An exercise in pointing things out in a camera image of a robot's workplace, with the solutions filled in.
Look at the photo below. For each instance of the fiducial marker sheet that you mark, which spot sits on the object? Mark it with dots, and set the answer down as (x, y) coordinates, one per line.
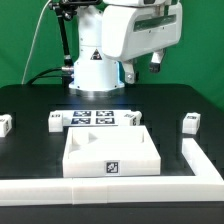
(82, 118)

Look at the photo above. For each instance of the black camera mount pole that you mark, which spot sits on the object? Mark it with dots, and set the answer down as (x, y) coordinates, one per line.
(65, 10)

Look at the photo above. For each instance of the white square tabletop part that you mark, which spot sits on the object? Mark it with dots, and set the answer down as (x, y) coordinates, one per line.
(110, 151)

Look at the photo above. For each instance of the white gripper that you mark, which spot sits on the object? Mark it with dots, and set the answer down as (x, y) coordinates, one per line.
(131, 31)

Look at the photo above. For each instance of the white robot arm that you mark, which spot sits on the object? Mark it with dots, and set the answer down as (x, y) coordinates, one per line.
(95, 74)

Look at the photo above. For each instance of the white L-shaped obstacle fence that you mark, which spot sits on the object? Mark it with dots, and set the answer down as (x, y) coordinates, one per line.
(206, 184)

